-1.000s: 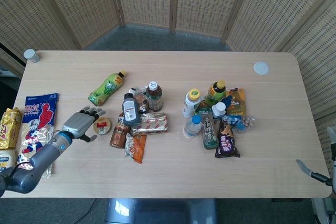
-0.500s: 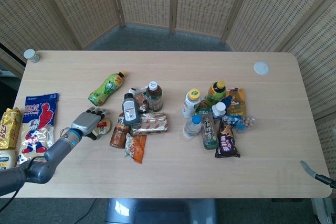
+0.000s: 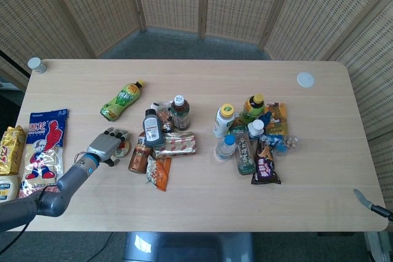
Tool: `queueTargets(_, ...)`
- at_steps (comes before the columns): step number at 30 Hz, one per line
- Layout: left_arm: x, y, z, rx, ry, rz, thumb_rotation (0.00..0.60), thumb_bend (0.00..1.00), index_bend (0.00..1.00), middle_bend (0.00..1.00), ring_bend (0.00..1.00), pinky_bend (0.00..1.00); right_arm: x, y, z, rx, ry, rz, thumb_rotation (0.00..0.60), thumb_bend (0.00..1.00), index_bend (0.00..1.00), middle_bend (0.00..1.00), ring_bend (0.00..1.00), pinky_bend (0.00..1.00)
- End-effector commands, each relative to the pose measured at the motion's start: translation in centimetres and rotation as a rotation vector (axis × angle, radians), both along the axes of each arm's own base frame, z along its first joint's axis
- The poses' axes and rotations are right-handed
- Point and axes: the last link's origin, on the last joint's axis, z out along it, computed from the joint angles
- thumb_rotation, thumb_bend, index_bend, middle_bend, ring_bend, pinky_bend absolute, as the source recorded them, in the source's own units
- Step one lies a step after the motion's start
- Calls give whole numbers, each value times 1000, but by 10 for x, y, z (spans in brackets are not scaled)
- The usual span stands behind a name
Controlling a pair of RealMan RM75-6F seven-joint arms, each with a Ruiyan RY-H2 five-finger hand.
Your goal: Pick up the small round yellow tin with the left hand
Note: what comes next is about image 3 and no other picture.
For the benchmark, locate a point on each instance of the dark purple snack bag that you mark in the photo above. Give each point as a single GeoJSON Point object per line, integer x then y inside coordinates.
{"type": "Point", "coordinates": [265, 164]}

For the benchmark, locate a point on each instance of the gold yellow snack bag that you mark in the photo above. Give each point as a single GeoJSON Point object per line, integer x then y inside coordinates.
{"type": "Point", "coordinates": [12, 151]}

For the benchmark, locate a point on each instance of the gold foil snack pack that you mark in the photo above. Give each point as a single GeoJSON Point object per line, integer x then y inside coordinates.
{"type": "Point", "coordinates": [178, 145]}

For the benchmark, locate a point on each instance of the grey cylinder cup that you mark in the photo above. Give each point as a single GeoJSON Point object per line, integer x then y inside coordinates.
{"type": "Point", "coordinates": [37, 65]}

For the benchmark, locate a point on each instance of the grey round disc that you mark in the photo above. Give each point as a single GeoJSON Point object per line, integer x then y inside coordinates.
{"type": "Point", "coordinates": [305, 79]}

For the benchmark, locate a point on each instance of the orange snack packet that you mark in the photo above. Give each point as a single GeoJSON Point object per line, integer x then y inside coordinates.
{"type": "Point", "coordinates": [159, 173]}

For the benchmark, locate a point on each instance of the clear blue candy packet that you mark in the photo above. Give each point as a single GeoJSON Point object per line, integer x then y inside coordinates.
{"type": "Point", "coordinates": [284, 144]}

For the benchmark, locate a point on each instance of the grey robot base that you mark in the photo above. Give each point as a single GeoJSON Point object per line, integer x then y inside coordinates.
{"type": "Point", "coordinates": [190, 248]}

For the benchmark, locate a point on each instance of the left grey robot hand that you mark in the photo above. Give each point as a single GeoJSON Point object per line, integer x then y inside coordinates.
{"type": "Point", "coordinates": [102, 148]}

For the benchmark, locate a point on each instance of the white mayonnaise jar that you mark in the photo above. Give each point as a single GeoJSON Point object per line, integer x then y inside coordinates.
{"type": "Point", "coordinates": [7, 186]}

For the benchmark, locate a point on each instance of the wicker folding screen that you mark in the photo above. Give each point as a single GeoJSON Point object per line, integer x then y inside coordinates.
{"type": "Point", "coordinates": [196, 1]}

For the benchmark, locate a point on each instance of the white bottle yellow cap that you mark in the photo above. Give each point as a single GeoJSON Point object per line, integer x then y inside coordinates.
{"type": "Point", "coordinates": [223, 121]}

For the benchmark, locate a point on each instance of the small brown snack packet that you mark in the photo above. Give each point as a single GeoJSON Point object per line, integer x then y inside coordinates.
{"type": "Point", "coordinates": [164, 117]}

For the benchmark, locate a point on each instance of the brown coffee drink bottle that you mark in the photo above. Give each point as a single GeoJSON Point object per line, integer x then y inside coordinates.
{"type": "Point", "coordinates": [138, 157]}

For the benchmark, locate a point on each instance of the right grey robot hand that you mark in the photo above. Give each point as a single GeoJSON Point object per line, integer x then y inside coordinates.
{"type": "Point", "coordinates": [370, 203]}

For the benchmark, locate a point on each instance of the green and brown snack packet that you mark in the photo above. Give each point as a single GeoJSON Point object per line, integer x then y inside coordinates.
{"type": "Point", "coordinates": [238, 127]}

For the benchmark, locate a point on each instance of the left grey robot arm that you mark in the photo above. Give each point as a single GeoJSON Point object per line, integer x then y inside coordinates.
{"type": "Point", "coordinates": [55, 191]}

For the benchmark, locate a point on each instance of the clear water bottle blue cap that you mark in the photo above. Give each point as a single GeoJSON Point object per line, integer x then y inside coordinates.
{"type": "Point", "coordinates": [225, 148]}

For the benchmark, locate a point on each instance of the dark green tea bottle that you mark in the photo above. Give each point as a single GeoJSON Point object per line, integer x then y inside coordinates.
{"type": "Point", "coordinates": [244, 154]}

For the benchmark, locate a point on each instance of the dark grey sauce bottle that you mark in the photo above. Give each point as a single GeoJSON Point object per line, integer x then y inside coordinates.
{"type": "Point", "coordinates": [152, 128]}

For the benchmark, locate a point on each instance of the small round snack cup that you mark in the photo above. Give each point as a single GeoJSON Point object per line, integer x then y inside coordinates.
{"type": "Point", "coordinates": [124, 150]}

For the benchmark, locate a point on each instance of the green bottle yellow cap upright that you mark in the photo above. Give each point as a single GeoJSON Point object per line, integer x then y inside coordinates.
{"type": "Point", "coordinates": [252, 107]}

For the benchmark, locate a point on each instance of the small white capped bottle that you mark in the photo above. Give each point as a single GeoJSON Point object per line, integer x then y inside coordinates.
{"type": "Point", "coordinates": [255, 129]}

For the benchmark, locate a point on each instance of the brown tea bottle white cap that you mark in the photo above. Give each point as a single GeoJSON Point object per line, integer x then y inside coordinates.
{"type": "Point", "coordinates": [180, 114]}

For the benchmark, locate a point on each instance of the blue white glove bag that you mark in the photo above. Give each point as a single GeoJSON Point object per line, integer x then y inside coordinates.
{"type": "Point", "coordinates": [46, 145]}

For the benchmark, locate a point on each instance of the orange yellow snack bag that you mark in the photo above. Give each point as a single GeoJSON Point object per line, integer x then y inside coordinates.
{"type": "Point", "coordinates": [277, 117]}

